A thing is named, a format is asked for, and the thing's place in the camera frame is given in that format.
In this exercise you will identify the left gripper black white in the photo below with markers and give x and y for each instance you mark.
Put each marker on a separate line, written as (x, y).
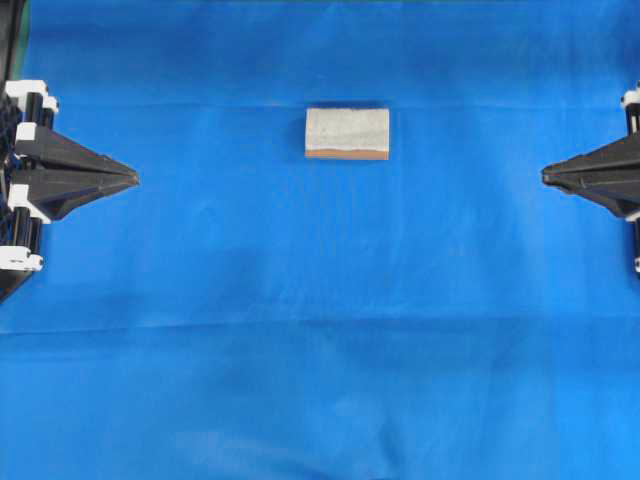
(39, 197)

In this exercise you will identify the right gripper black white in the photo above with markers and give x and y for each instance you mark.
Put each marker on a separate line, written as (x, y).
(620, 196)

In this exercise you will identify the white and brown sponge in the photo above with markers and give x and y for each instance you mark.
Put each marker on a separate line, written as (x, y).
(348, 133)

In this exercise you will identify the blue table cloth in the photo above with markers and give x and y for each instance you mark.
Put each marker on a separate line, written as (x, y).
(246, 312)

